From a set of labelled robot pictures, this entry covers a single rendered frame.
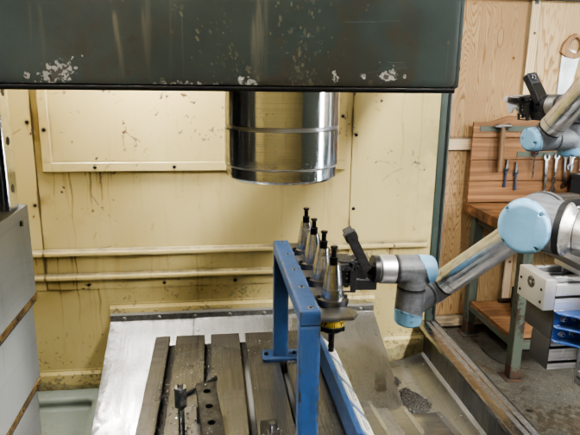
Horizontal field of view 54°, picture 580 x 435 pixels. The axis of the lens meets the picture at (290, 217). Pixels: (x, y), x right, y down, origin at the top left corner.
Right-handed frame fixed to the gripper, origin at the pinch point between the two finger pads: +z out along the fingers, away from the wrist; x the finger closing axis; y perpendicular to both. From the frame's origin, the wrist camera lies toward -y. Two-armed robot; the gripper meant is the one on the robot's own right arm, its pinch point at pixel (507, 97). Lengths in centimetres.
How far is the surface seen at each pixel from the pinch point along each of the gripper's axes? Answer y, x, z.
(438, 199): 28.6, -39.2, -10.7
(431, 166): 16.8, -40.8, -9.4
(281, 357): 53, -110, -37
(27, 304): 11, -163, -63
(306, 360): 29, -118, -78
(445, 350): 71, -54, -32
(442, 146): 10.7, -36.9, -10.6
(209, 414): 44, -136, -64
